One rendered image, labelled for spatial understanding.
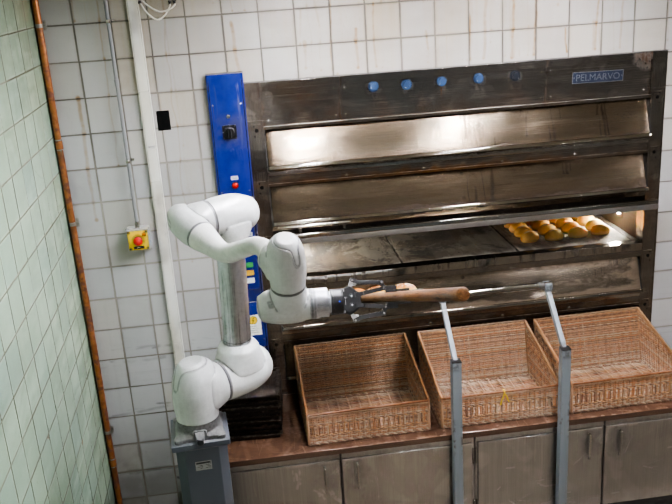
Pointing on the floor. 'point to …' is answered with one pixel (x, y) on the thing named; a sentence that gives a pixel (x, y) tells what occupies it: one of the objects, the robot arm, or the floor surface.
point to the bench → (271, 480)
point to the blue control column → (232, 152)
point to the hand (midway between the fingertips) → (397, 296)
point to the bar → (558, 393)
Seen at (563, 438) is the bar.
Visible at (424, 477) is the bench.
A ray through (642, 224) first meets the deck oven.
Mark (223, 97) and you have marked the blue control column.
